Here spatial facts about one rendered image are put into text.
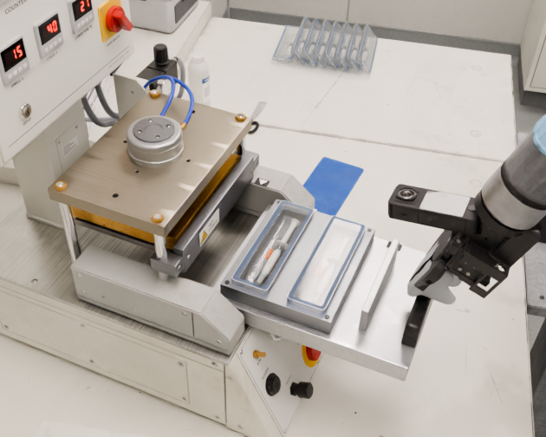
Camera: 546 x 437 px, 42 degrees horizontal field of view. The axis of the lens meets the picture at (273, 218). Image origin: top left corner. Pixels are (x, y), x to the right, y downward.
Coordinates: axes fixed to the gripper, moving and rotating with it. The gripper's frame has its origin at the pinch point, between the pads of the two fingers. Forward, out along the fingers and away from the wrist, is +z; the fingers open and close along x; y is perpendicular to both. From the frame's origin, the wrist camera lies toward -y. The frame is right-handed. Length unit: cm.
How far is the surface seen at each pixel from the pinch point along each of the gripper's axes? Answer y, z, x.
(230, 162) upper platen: -31.3, 5.7, 8.0
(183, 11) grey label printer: -73, 45, 87
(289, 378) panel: -6.1, 23.6, -7.8
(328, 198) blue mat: -14, 32, 41
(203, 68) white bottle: -55, 34, 58
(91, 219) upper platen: -43.1, 12.0, -10.2
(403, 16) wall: -24, 99, 246
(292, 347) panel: -8.2, 21.5, -4.0
